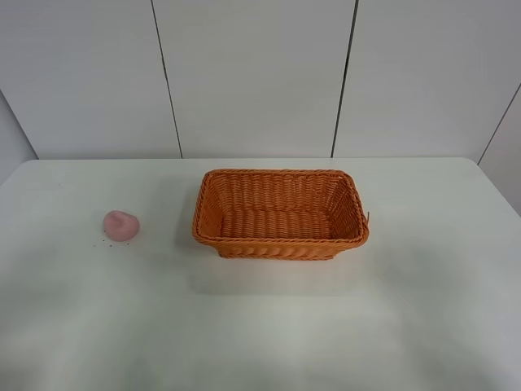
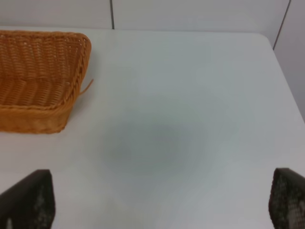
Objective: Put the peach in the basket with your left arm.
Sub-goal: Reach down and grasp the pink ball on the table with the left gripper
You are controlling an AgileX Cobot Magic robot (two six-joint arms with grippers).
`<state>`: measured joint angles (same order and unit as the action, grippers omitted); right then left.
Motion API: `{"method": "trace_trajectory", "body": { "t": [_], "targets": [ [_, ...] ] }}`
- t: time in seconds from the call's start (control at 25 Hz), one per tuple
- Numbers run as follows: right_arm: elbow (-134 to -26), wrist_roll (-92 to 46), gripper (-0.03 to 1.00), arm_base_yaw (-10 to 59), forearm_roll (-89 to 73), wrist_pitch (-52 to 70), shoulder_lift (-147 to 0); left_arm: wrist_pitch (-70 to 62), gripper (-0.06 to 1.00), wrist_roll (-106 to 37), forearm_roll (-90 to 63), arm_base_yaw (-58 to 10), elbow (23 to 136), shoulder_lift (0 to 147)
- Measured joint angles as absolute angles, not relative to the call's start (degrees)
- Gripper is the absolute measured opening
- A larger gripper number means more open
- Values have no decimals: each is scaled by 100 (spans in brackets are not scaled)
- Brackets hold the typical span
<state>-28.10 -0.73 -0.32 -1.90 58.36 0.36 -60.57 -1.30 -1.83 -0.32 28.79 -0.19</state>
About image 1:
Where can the pink peach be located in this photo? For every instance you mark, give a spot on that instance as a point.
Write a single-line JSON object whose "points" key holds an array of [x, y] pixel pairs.
{"points": [[120, 226]]}

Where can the orange woven basket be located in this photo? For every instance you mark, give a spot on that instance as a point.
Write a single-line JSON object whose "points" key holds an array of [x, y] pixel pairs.
{"points": [[289, 214]]}

